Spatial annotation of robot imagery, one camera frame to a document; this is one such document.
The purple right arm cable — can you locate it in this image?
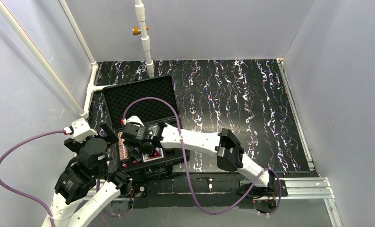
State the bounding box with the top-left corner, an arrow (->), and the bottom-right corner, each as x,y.
121,97 -> 282,216

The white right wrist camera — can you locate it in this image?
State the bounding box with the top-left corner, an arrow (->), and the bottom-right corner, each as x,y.
121,115 -> 144,126

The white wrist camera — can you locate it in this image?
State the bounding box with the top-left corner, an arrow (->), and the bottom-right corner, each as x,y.
121,115 -> 144,126
63,118 -> 98,143

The white pvc pole with orange knob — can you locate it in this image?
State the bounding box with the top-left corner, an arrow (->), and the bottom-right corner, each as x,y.
135,0 -> 154,78

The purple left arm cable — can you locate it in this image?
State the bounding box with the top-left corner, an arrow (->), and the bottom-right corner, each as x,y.
0,130 -> 135,227

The white-blue chip stack in case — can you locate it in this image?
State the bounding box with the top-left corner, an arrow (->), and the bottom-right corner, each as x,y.
118,132 -> 129,162

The black foam-lined poker case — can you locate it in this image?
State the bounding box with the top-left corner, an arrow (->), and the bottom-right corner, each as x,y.
102,75 -> 183,180

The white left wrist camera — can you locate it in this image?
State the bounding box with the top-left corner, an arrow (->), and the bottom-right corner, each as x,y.
63,118 -> 98,143

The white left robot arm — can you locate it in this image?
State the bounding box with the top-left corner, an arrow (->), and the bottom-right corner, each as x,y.
42,123 -> 133,227

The red triangle dealer button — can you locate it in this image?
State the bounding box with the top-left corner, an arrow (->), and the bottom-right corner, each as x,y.
147,149 -> 163,160

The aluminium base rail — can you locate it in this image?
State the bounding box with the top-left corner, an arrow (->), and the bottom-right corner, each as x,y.
46,177 -> 343,227

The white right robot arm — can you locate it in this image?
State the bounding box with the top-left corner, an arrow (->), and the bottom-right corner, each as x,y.
121,122 -> 270,187

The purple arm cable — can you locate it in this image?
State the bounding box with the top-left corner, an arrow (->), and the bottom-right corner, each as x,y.
0,130 -> 135,227
121,97 -> 282,216

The white pvc frame pipe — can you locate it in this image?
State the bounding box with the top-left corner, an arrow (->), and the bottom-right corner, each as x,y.
0,0 -> 105,119

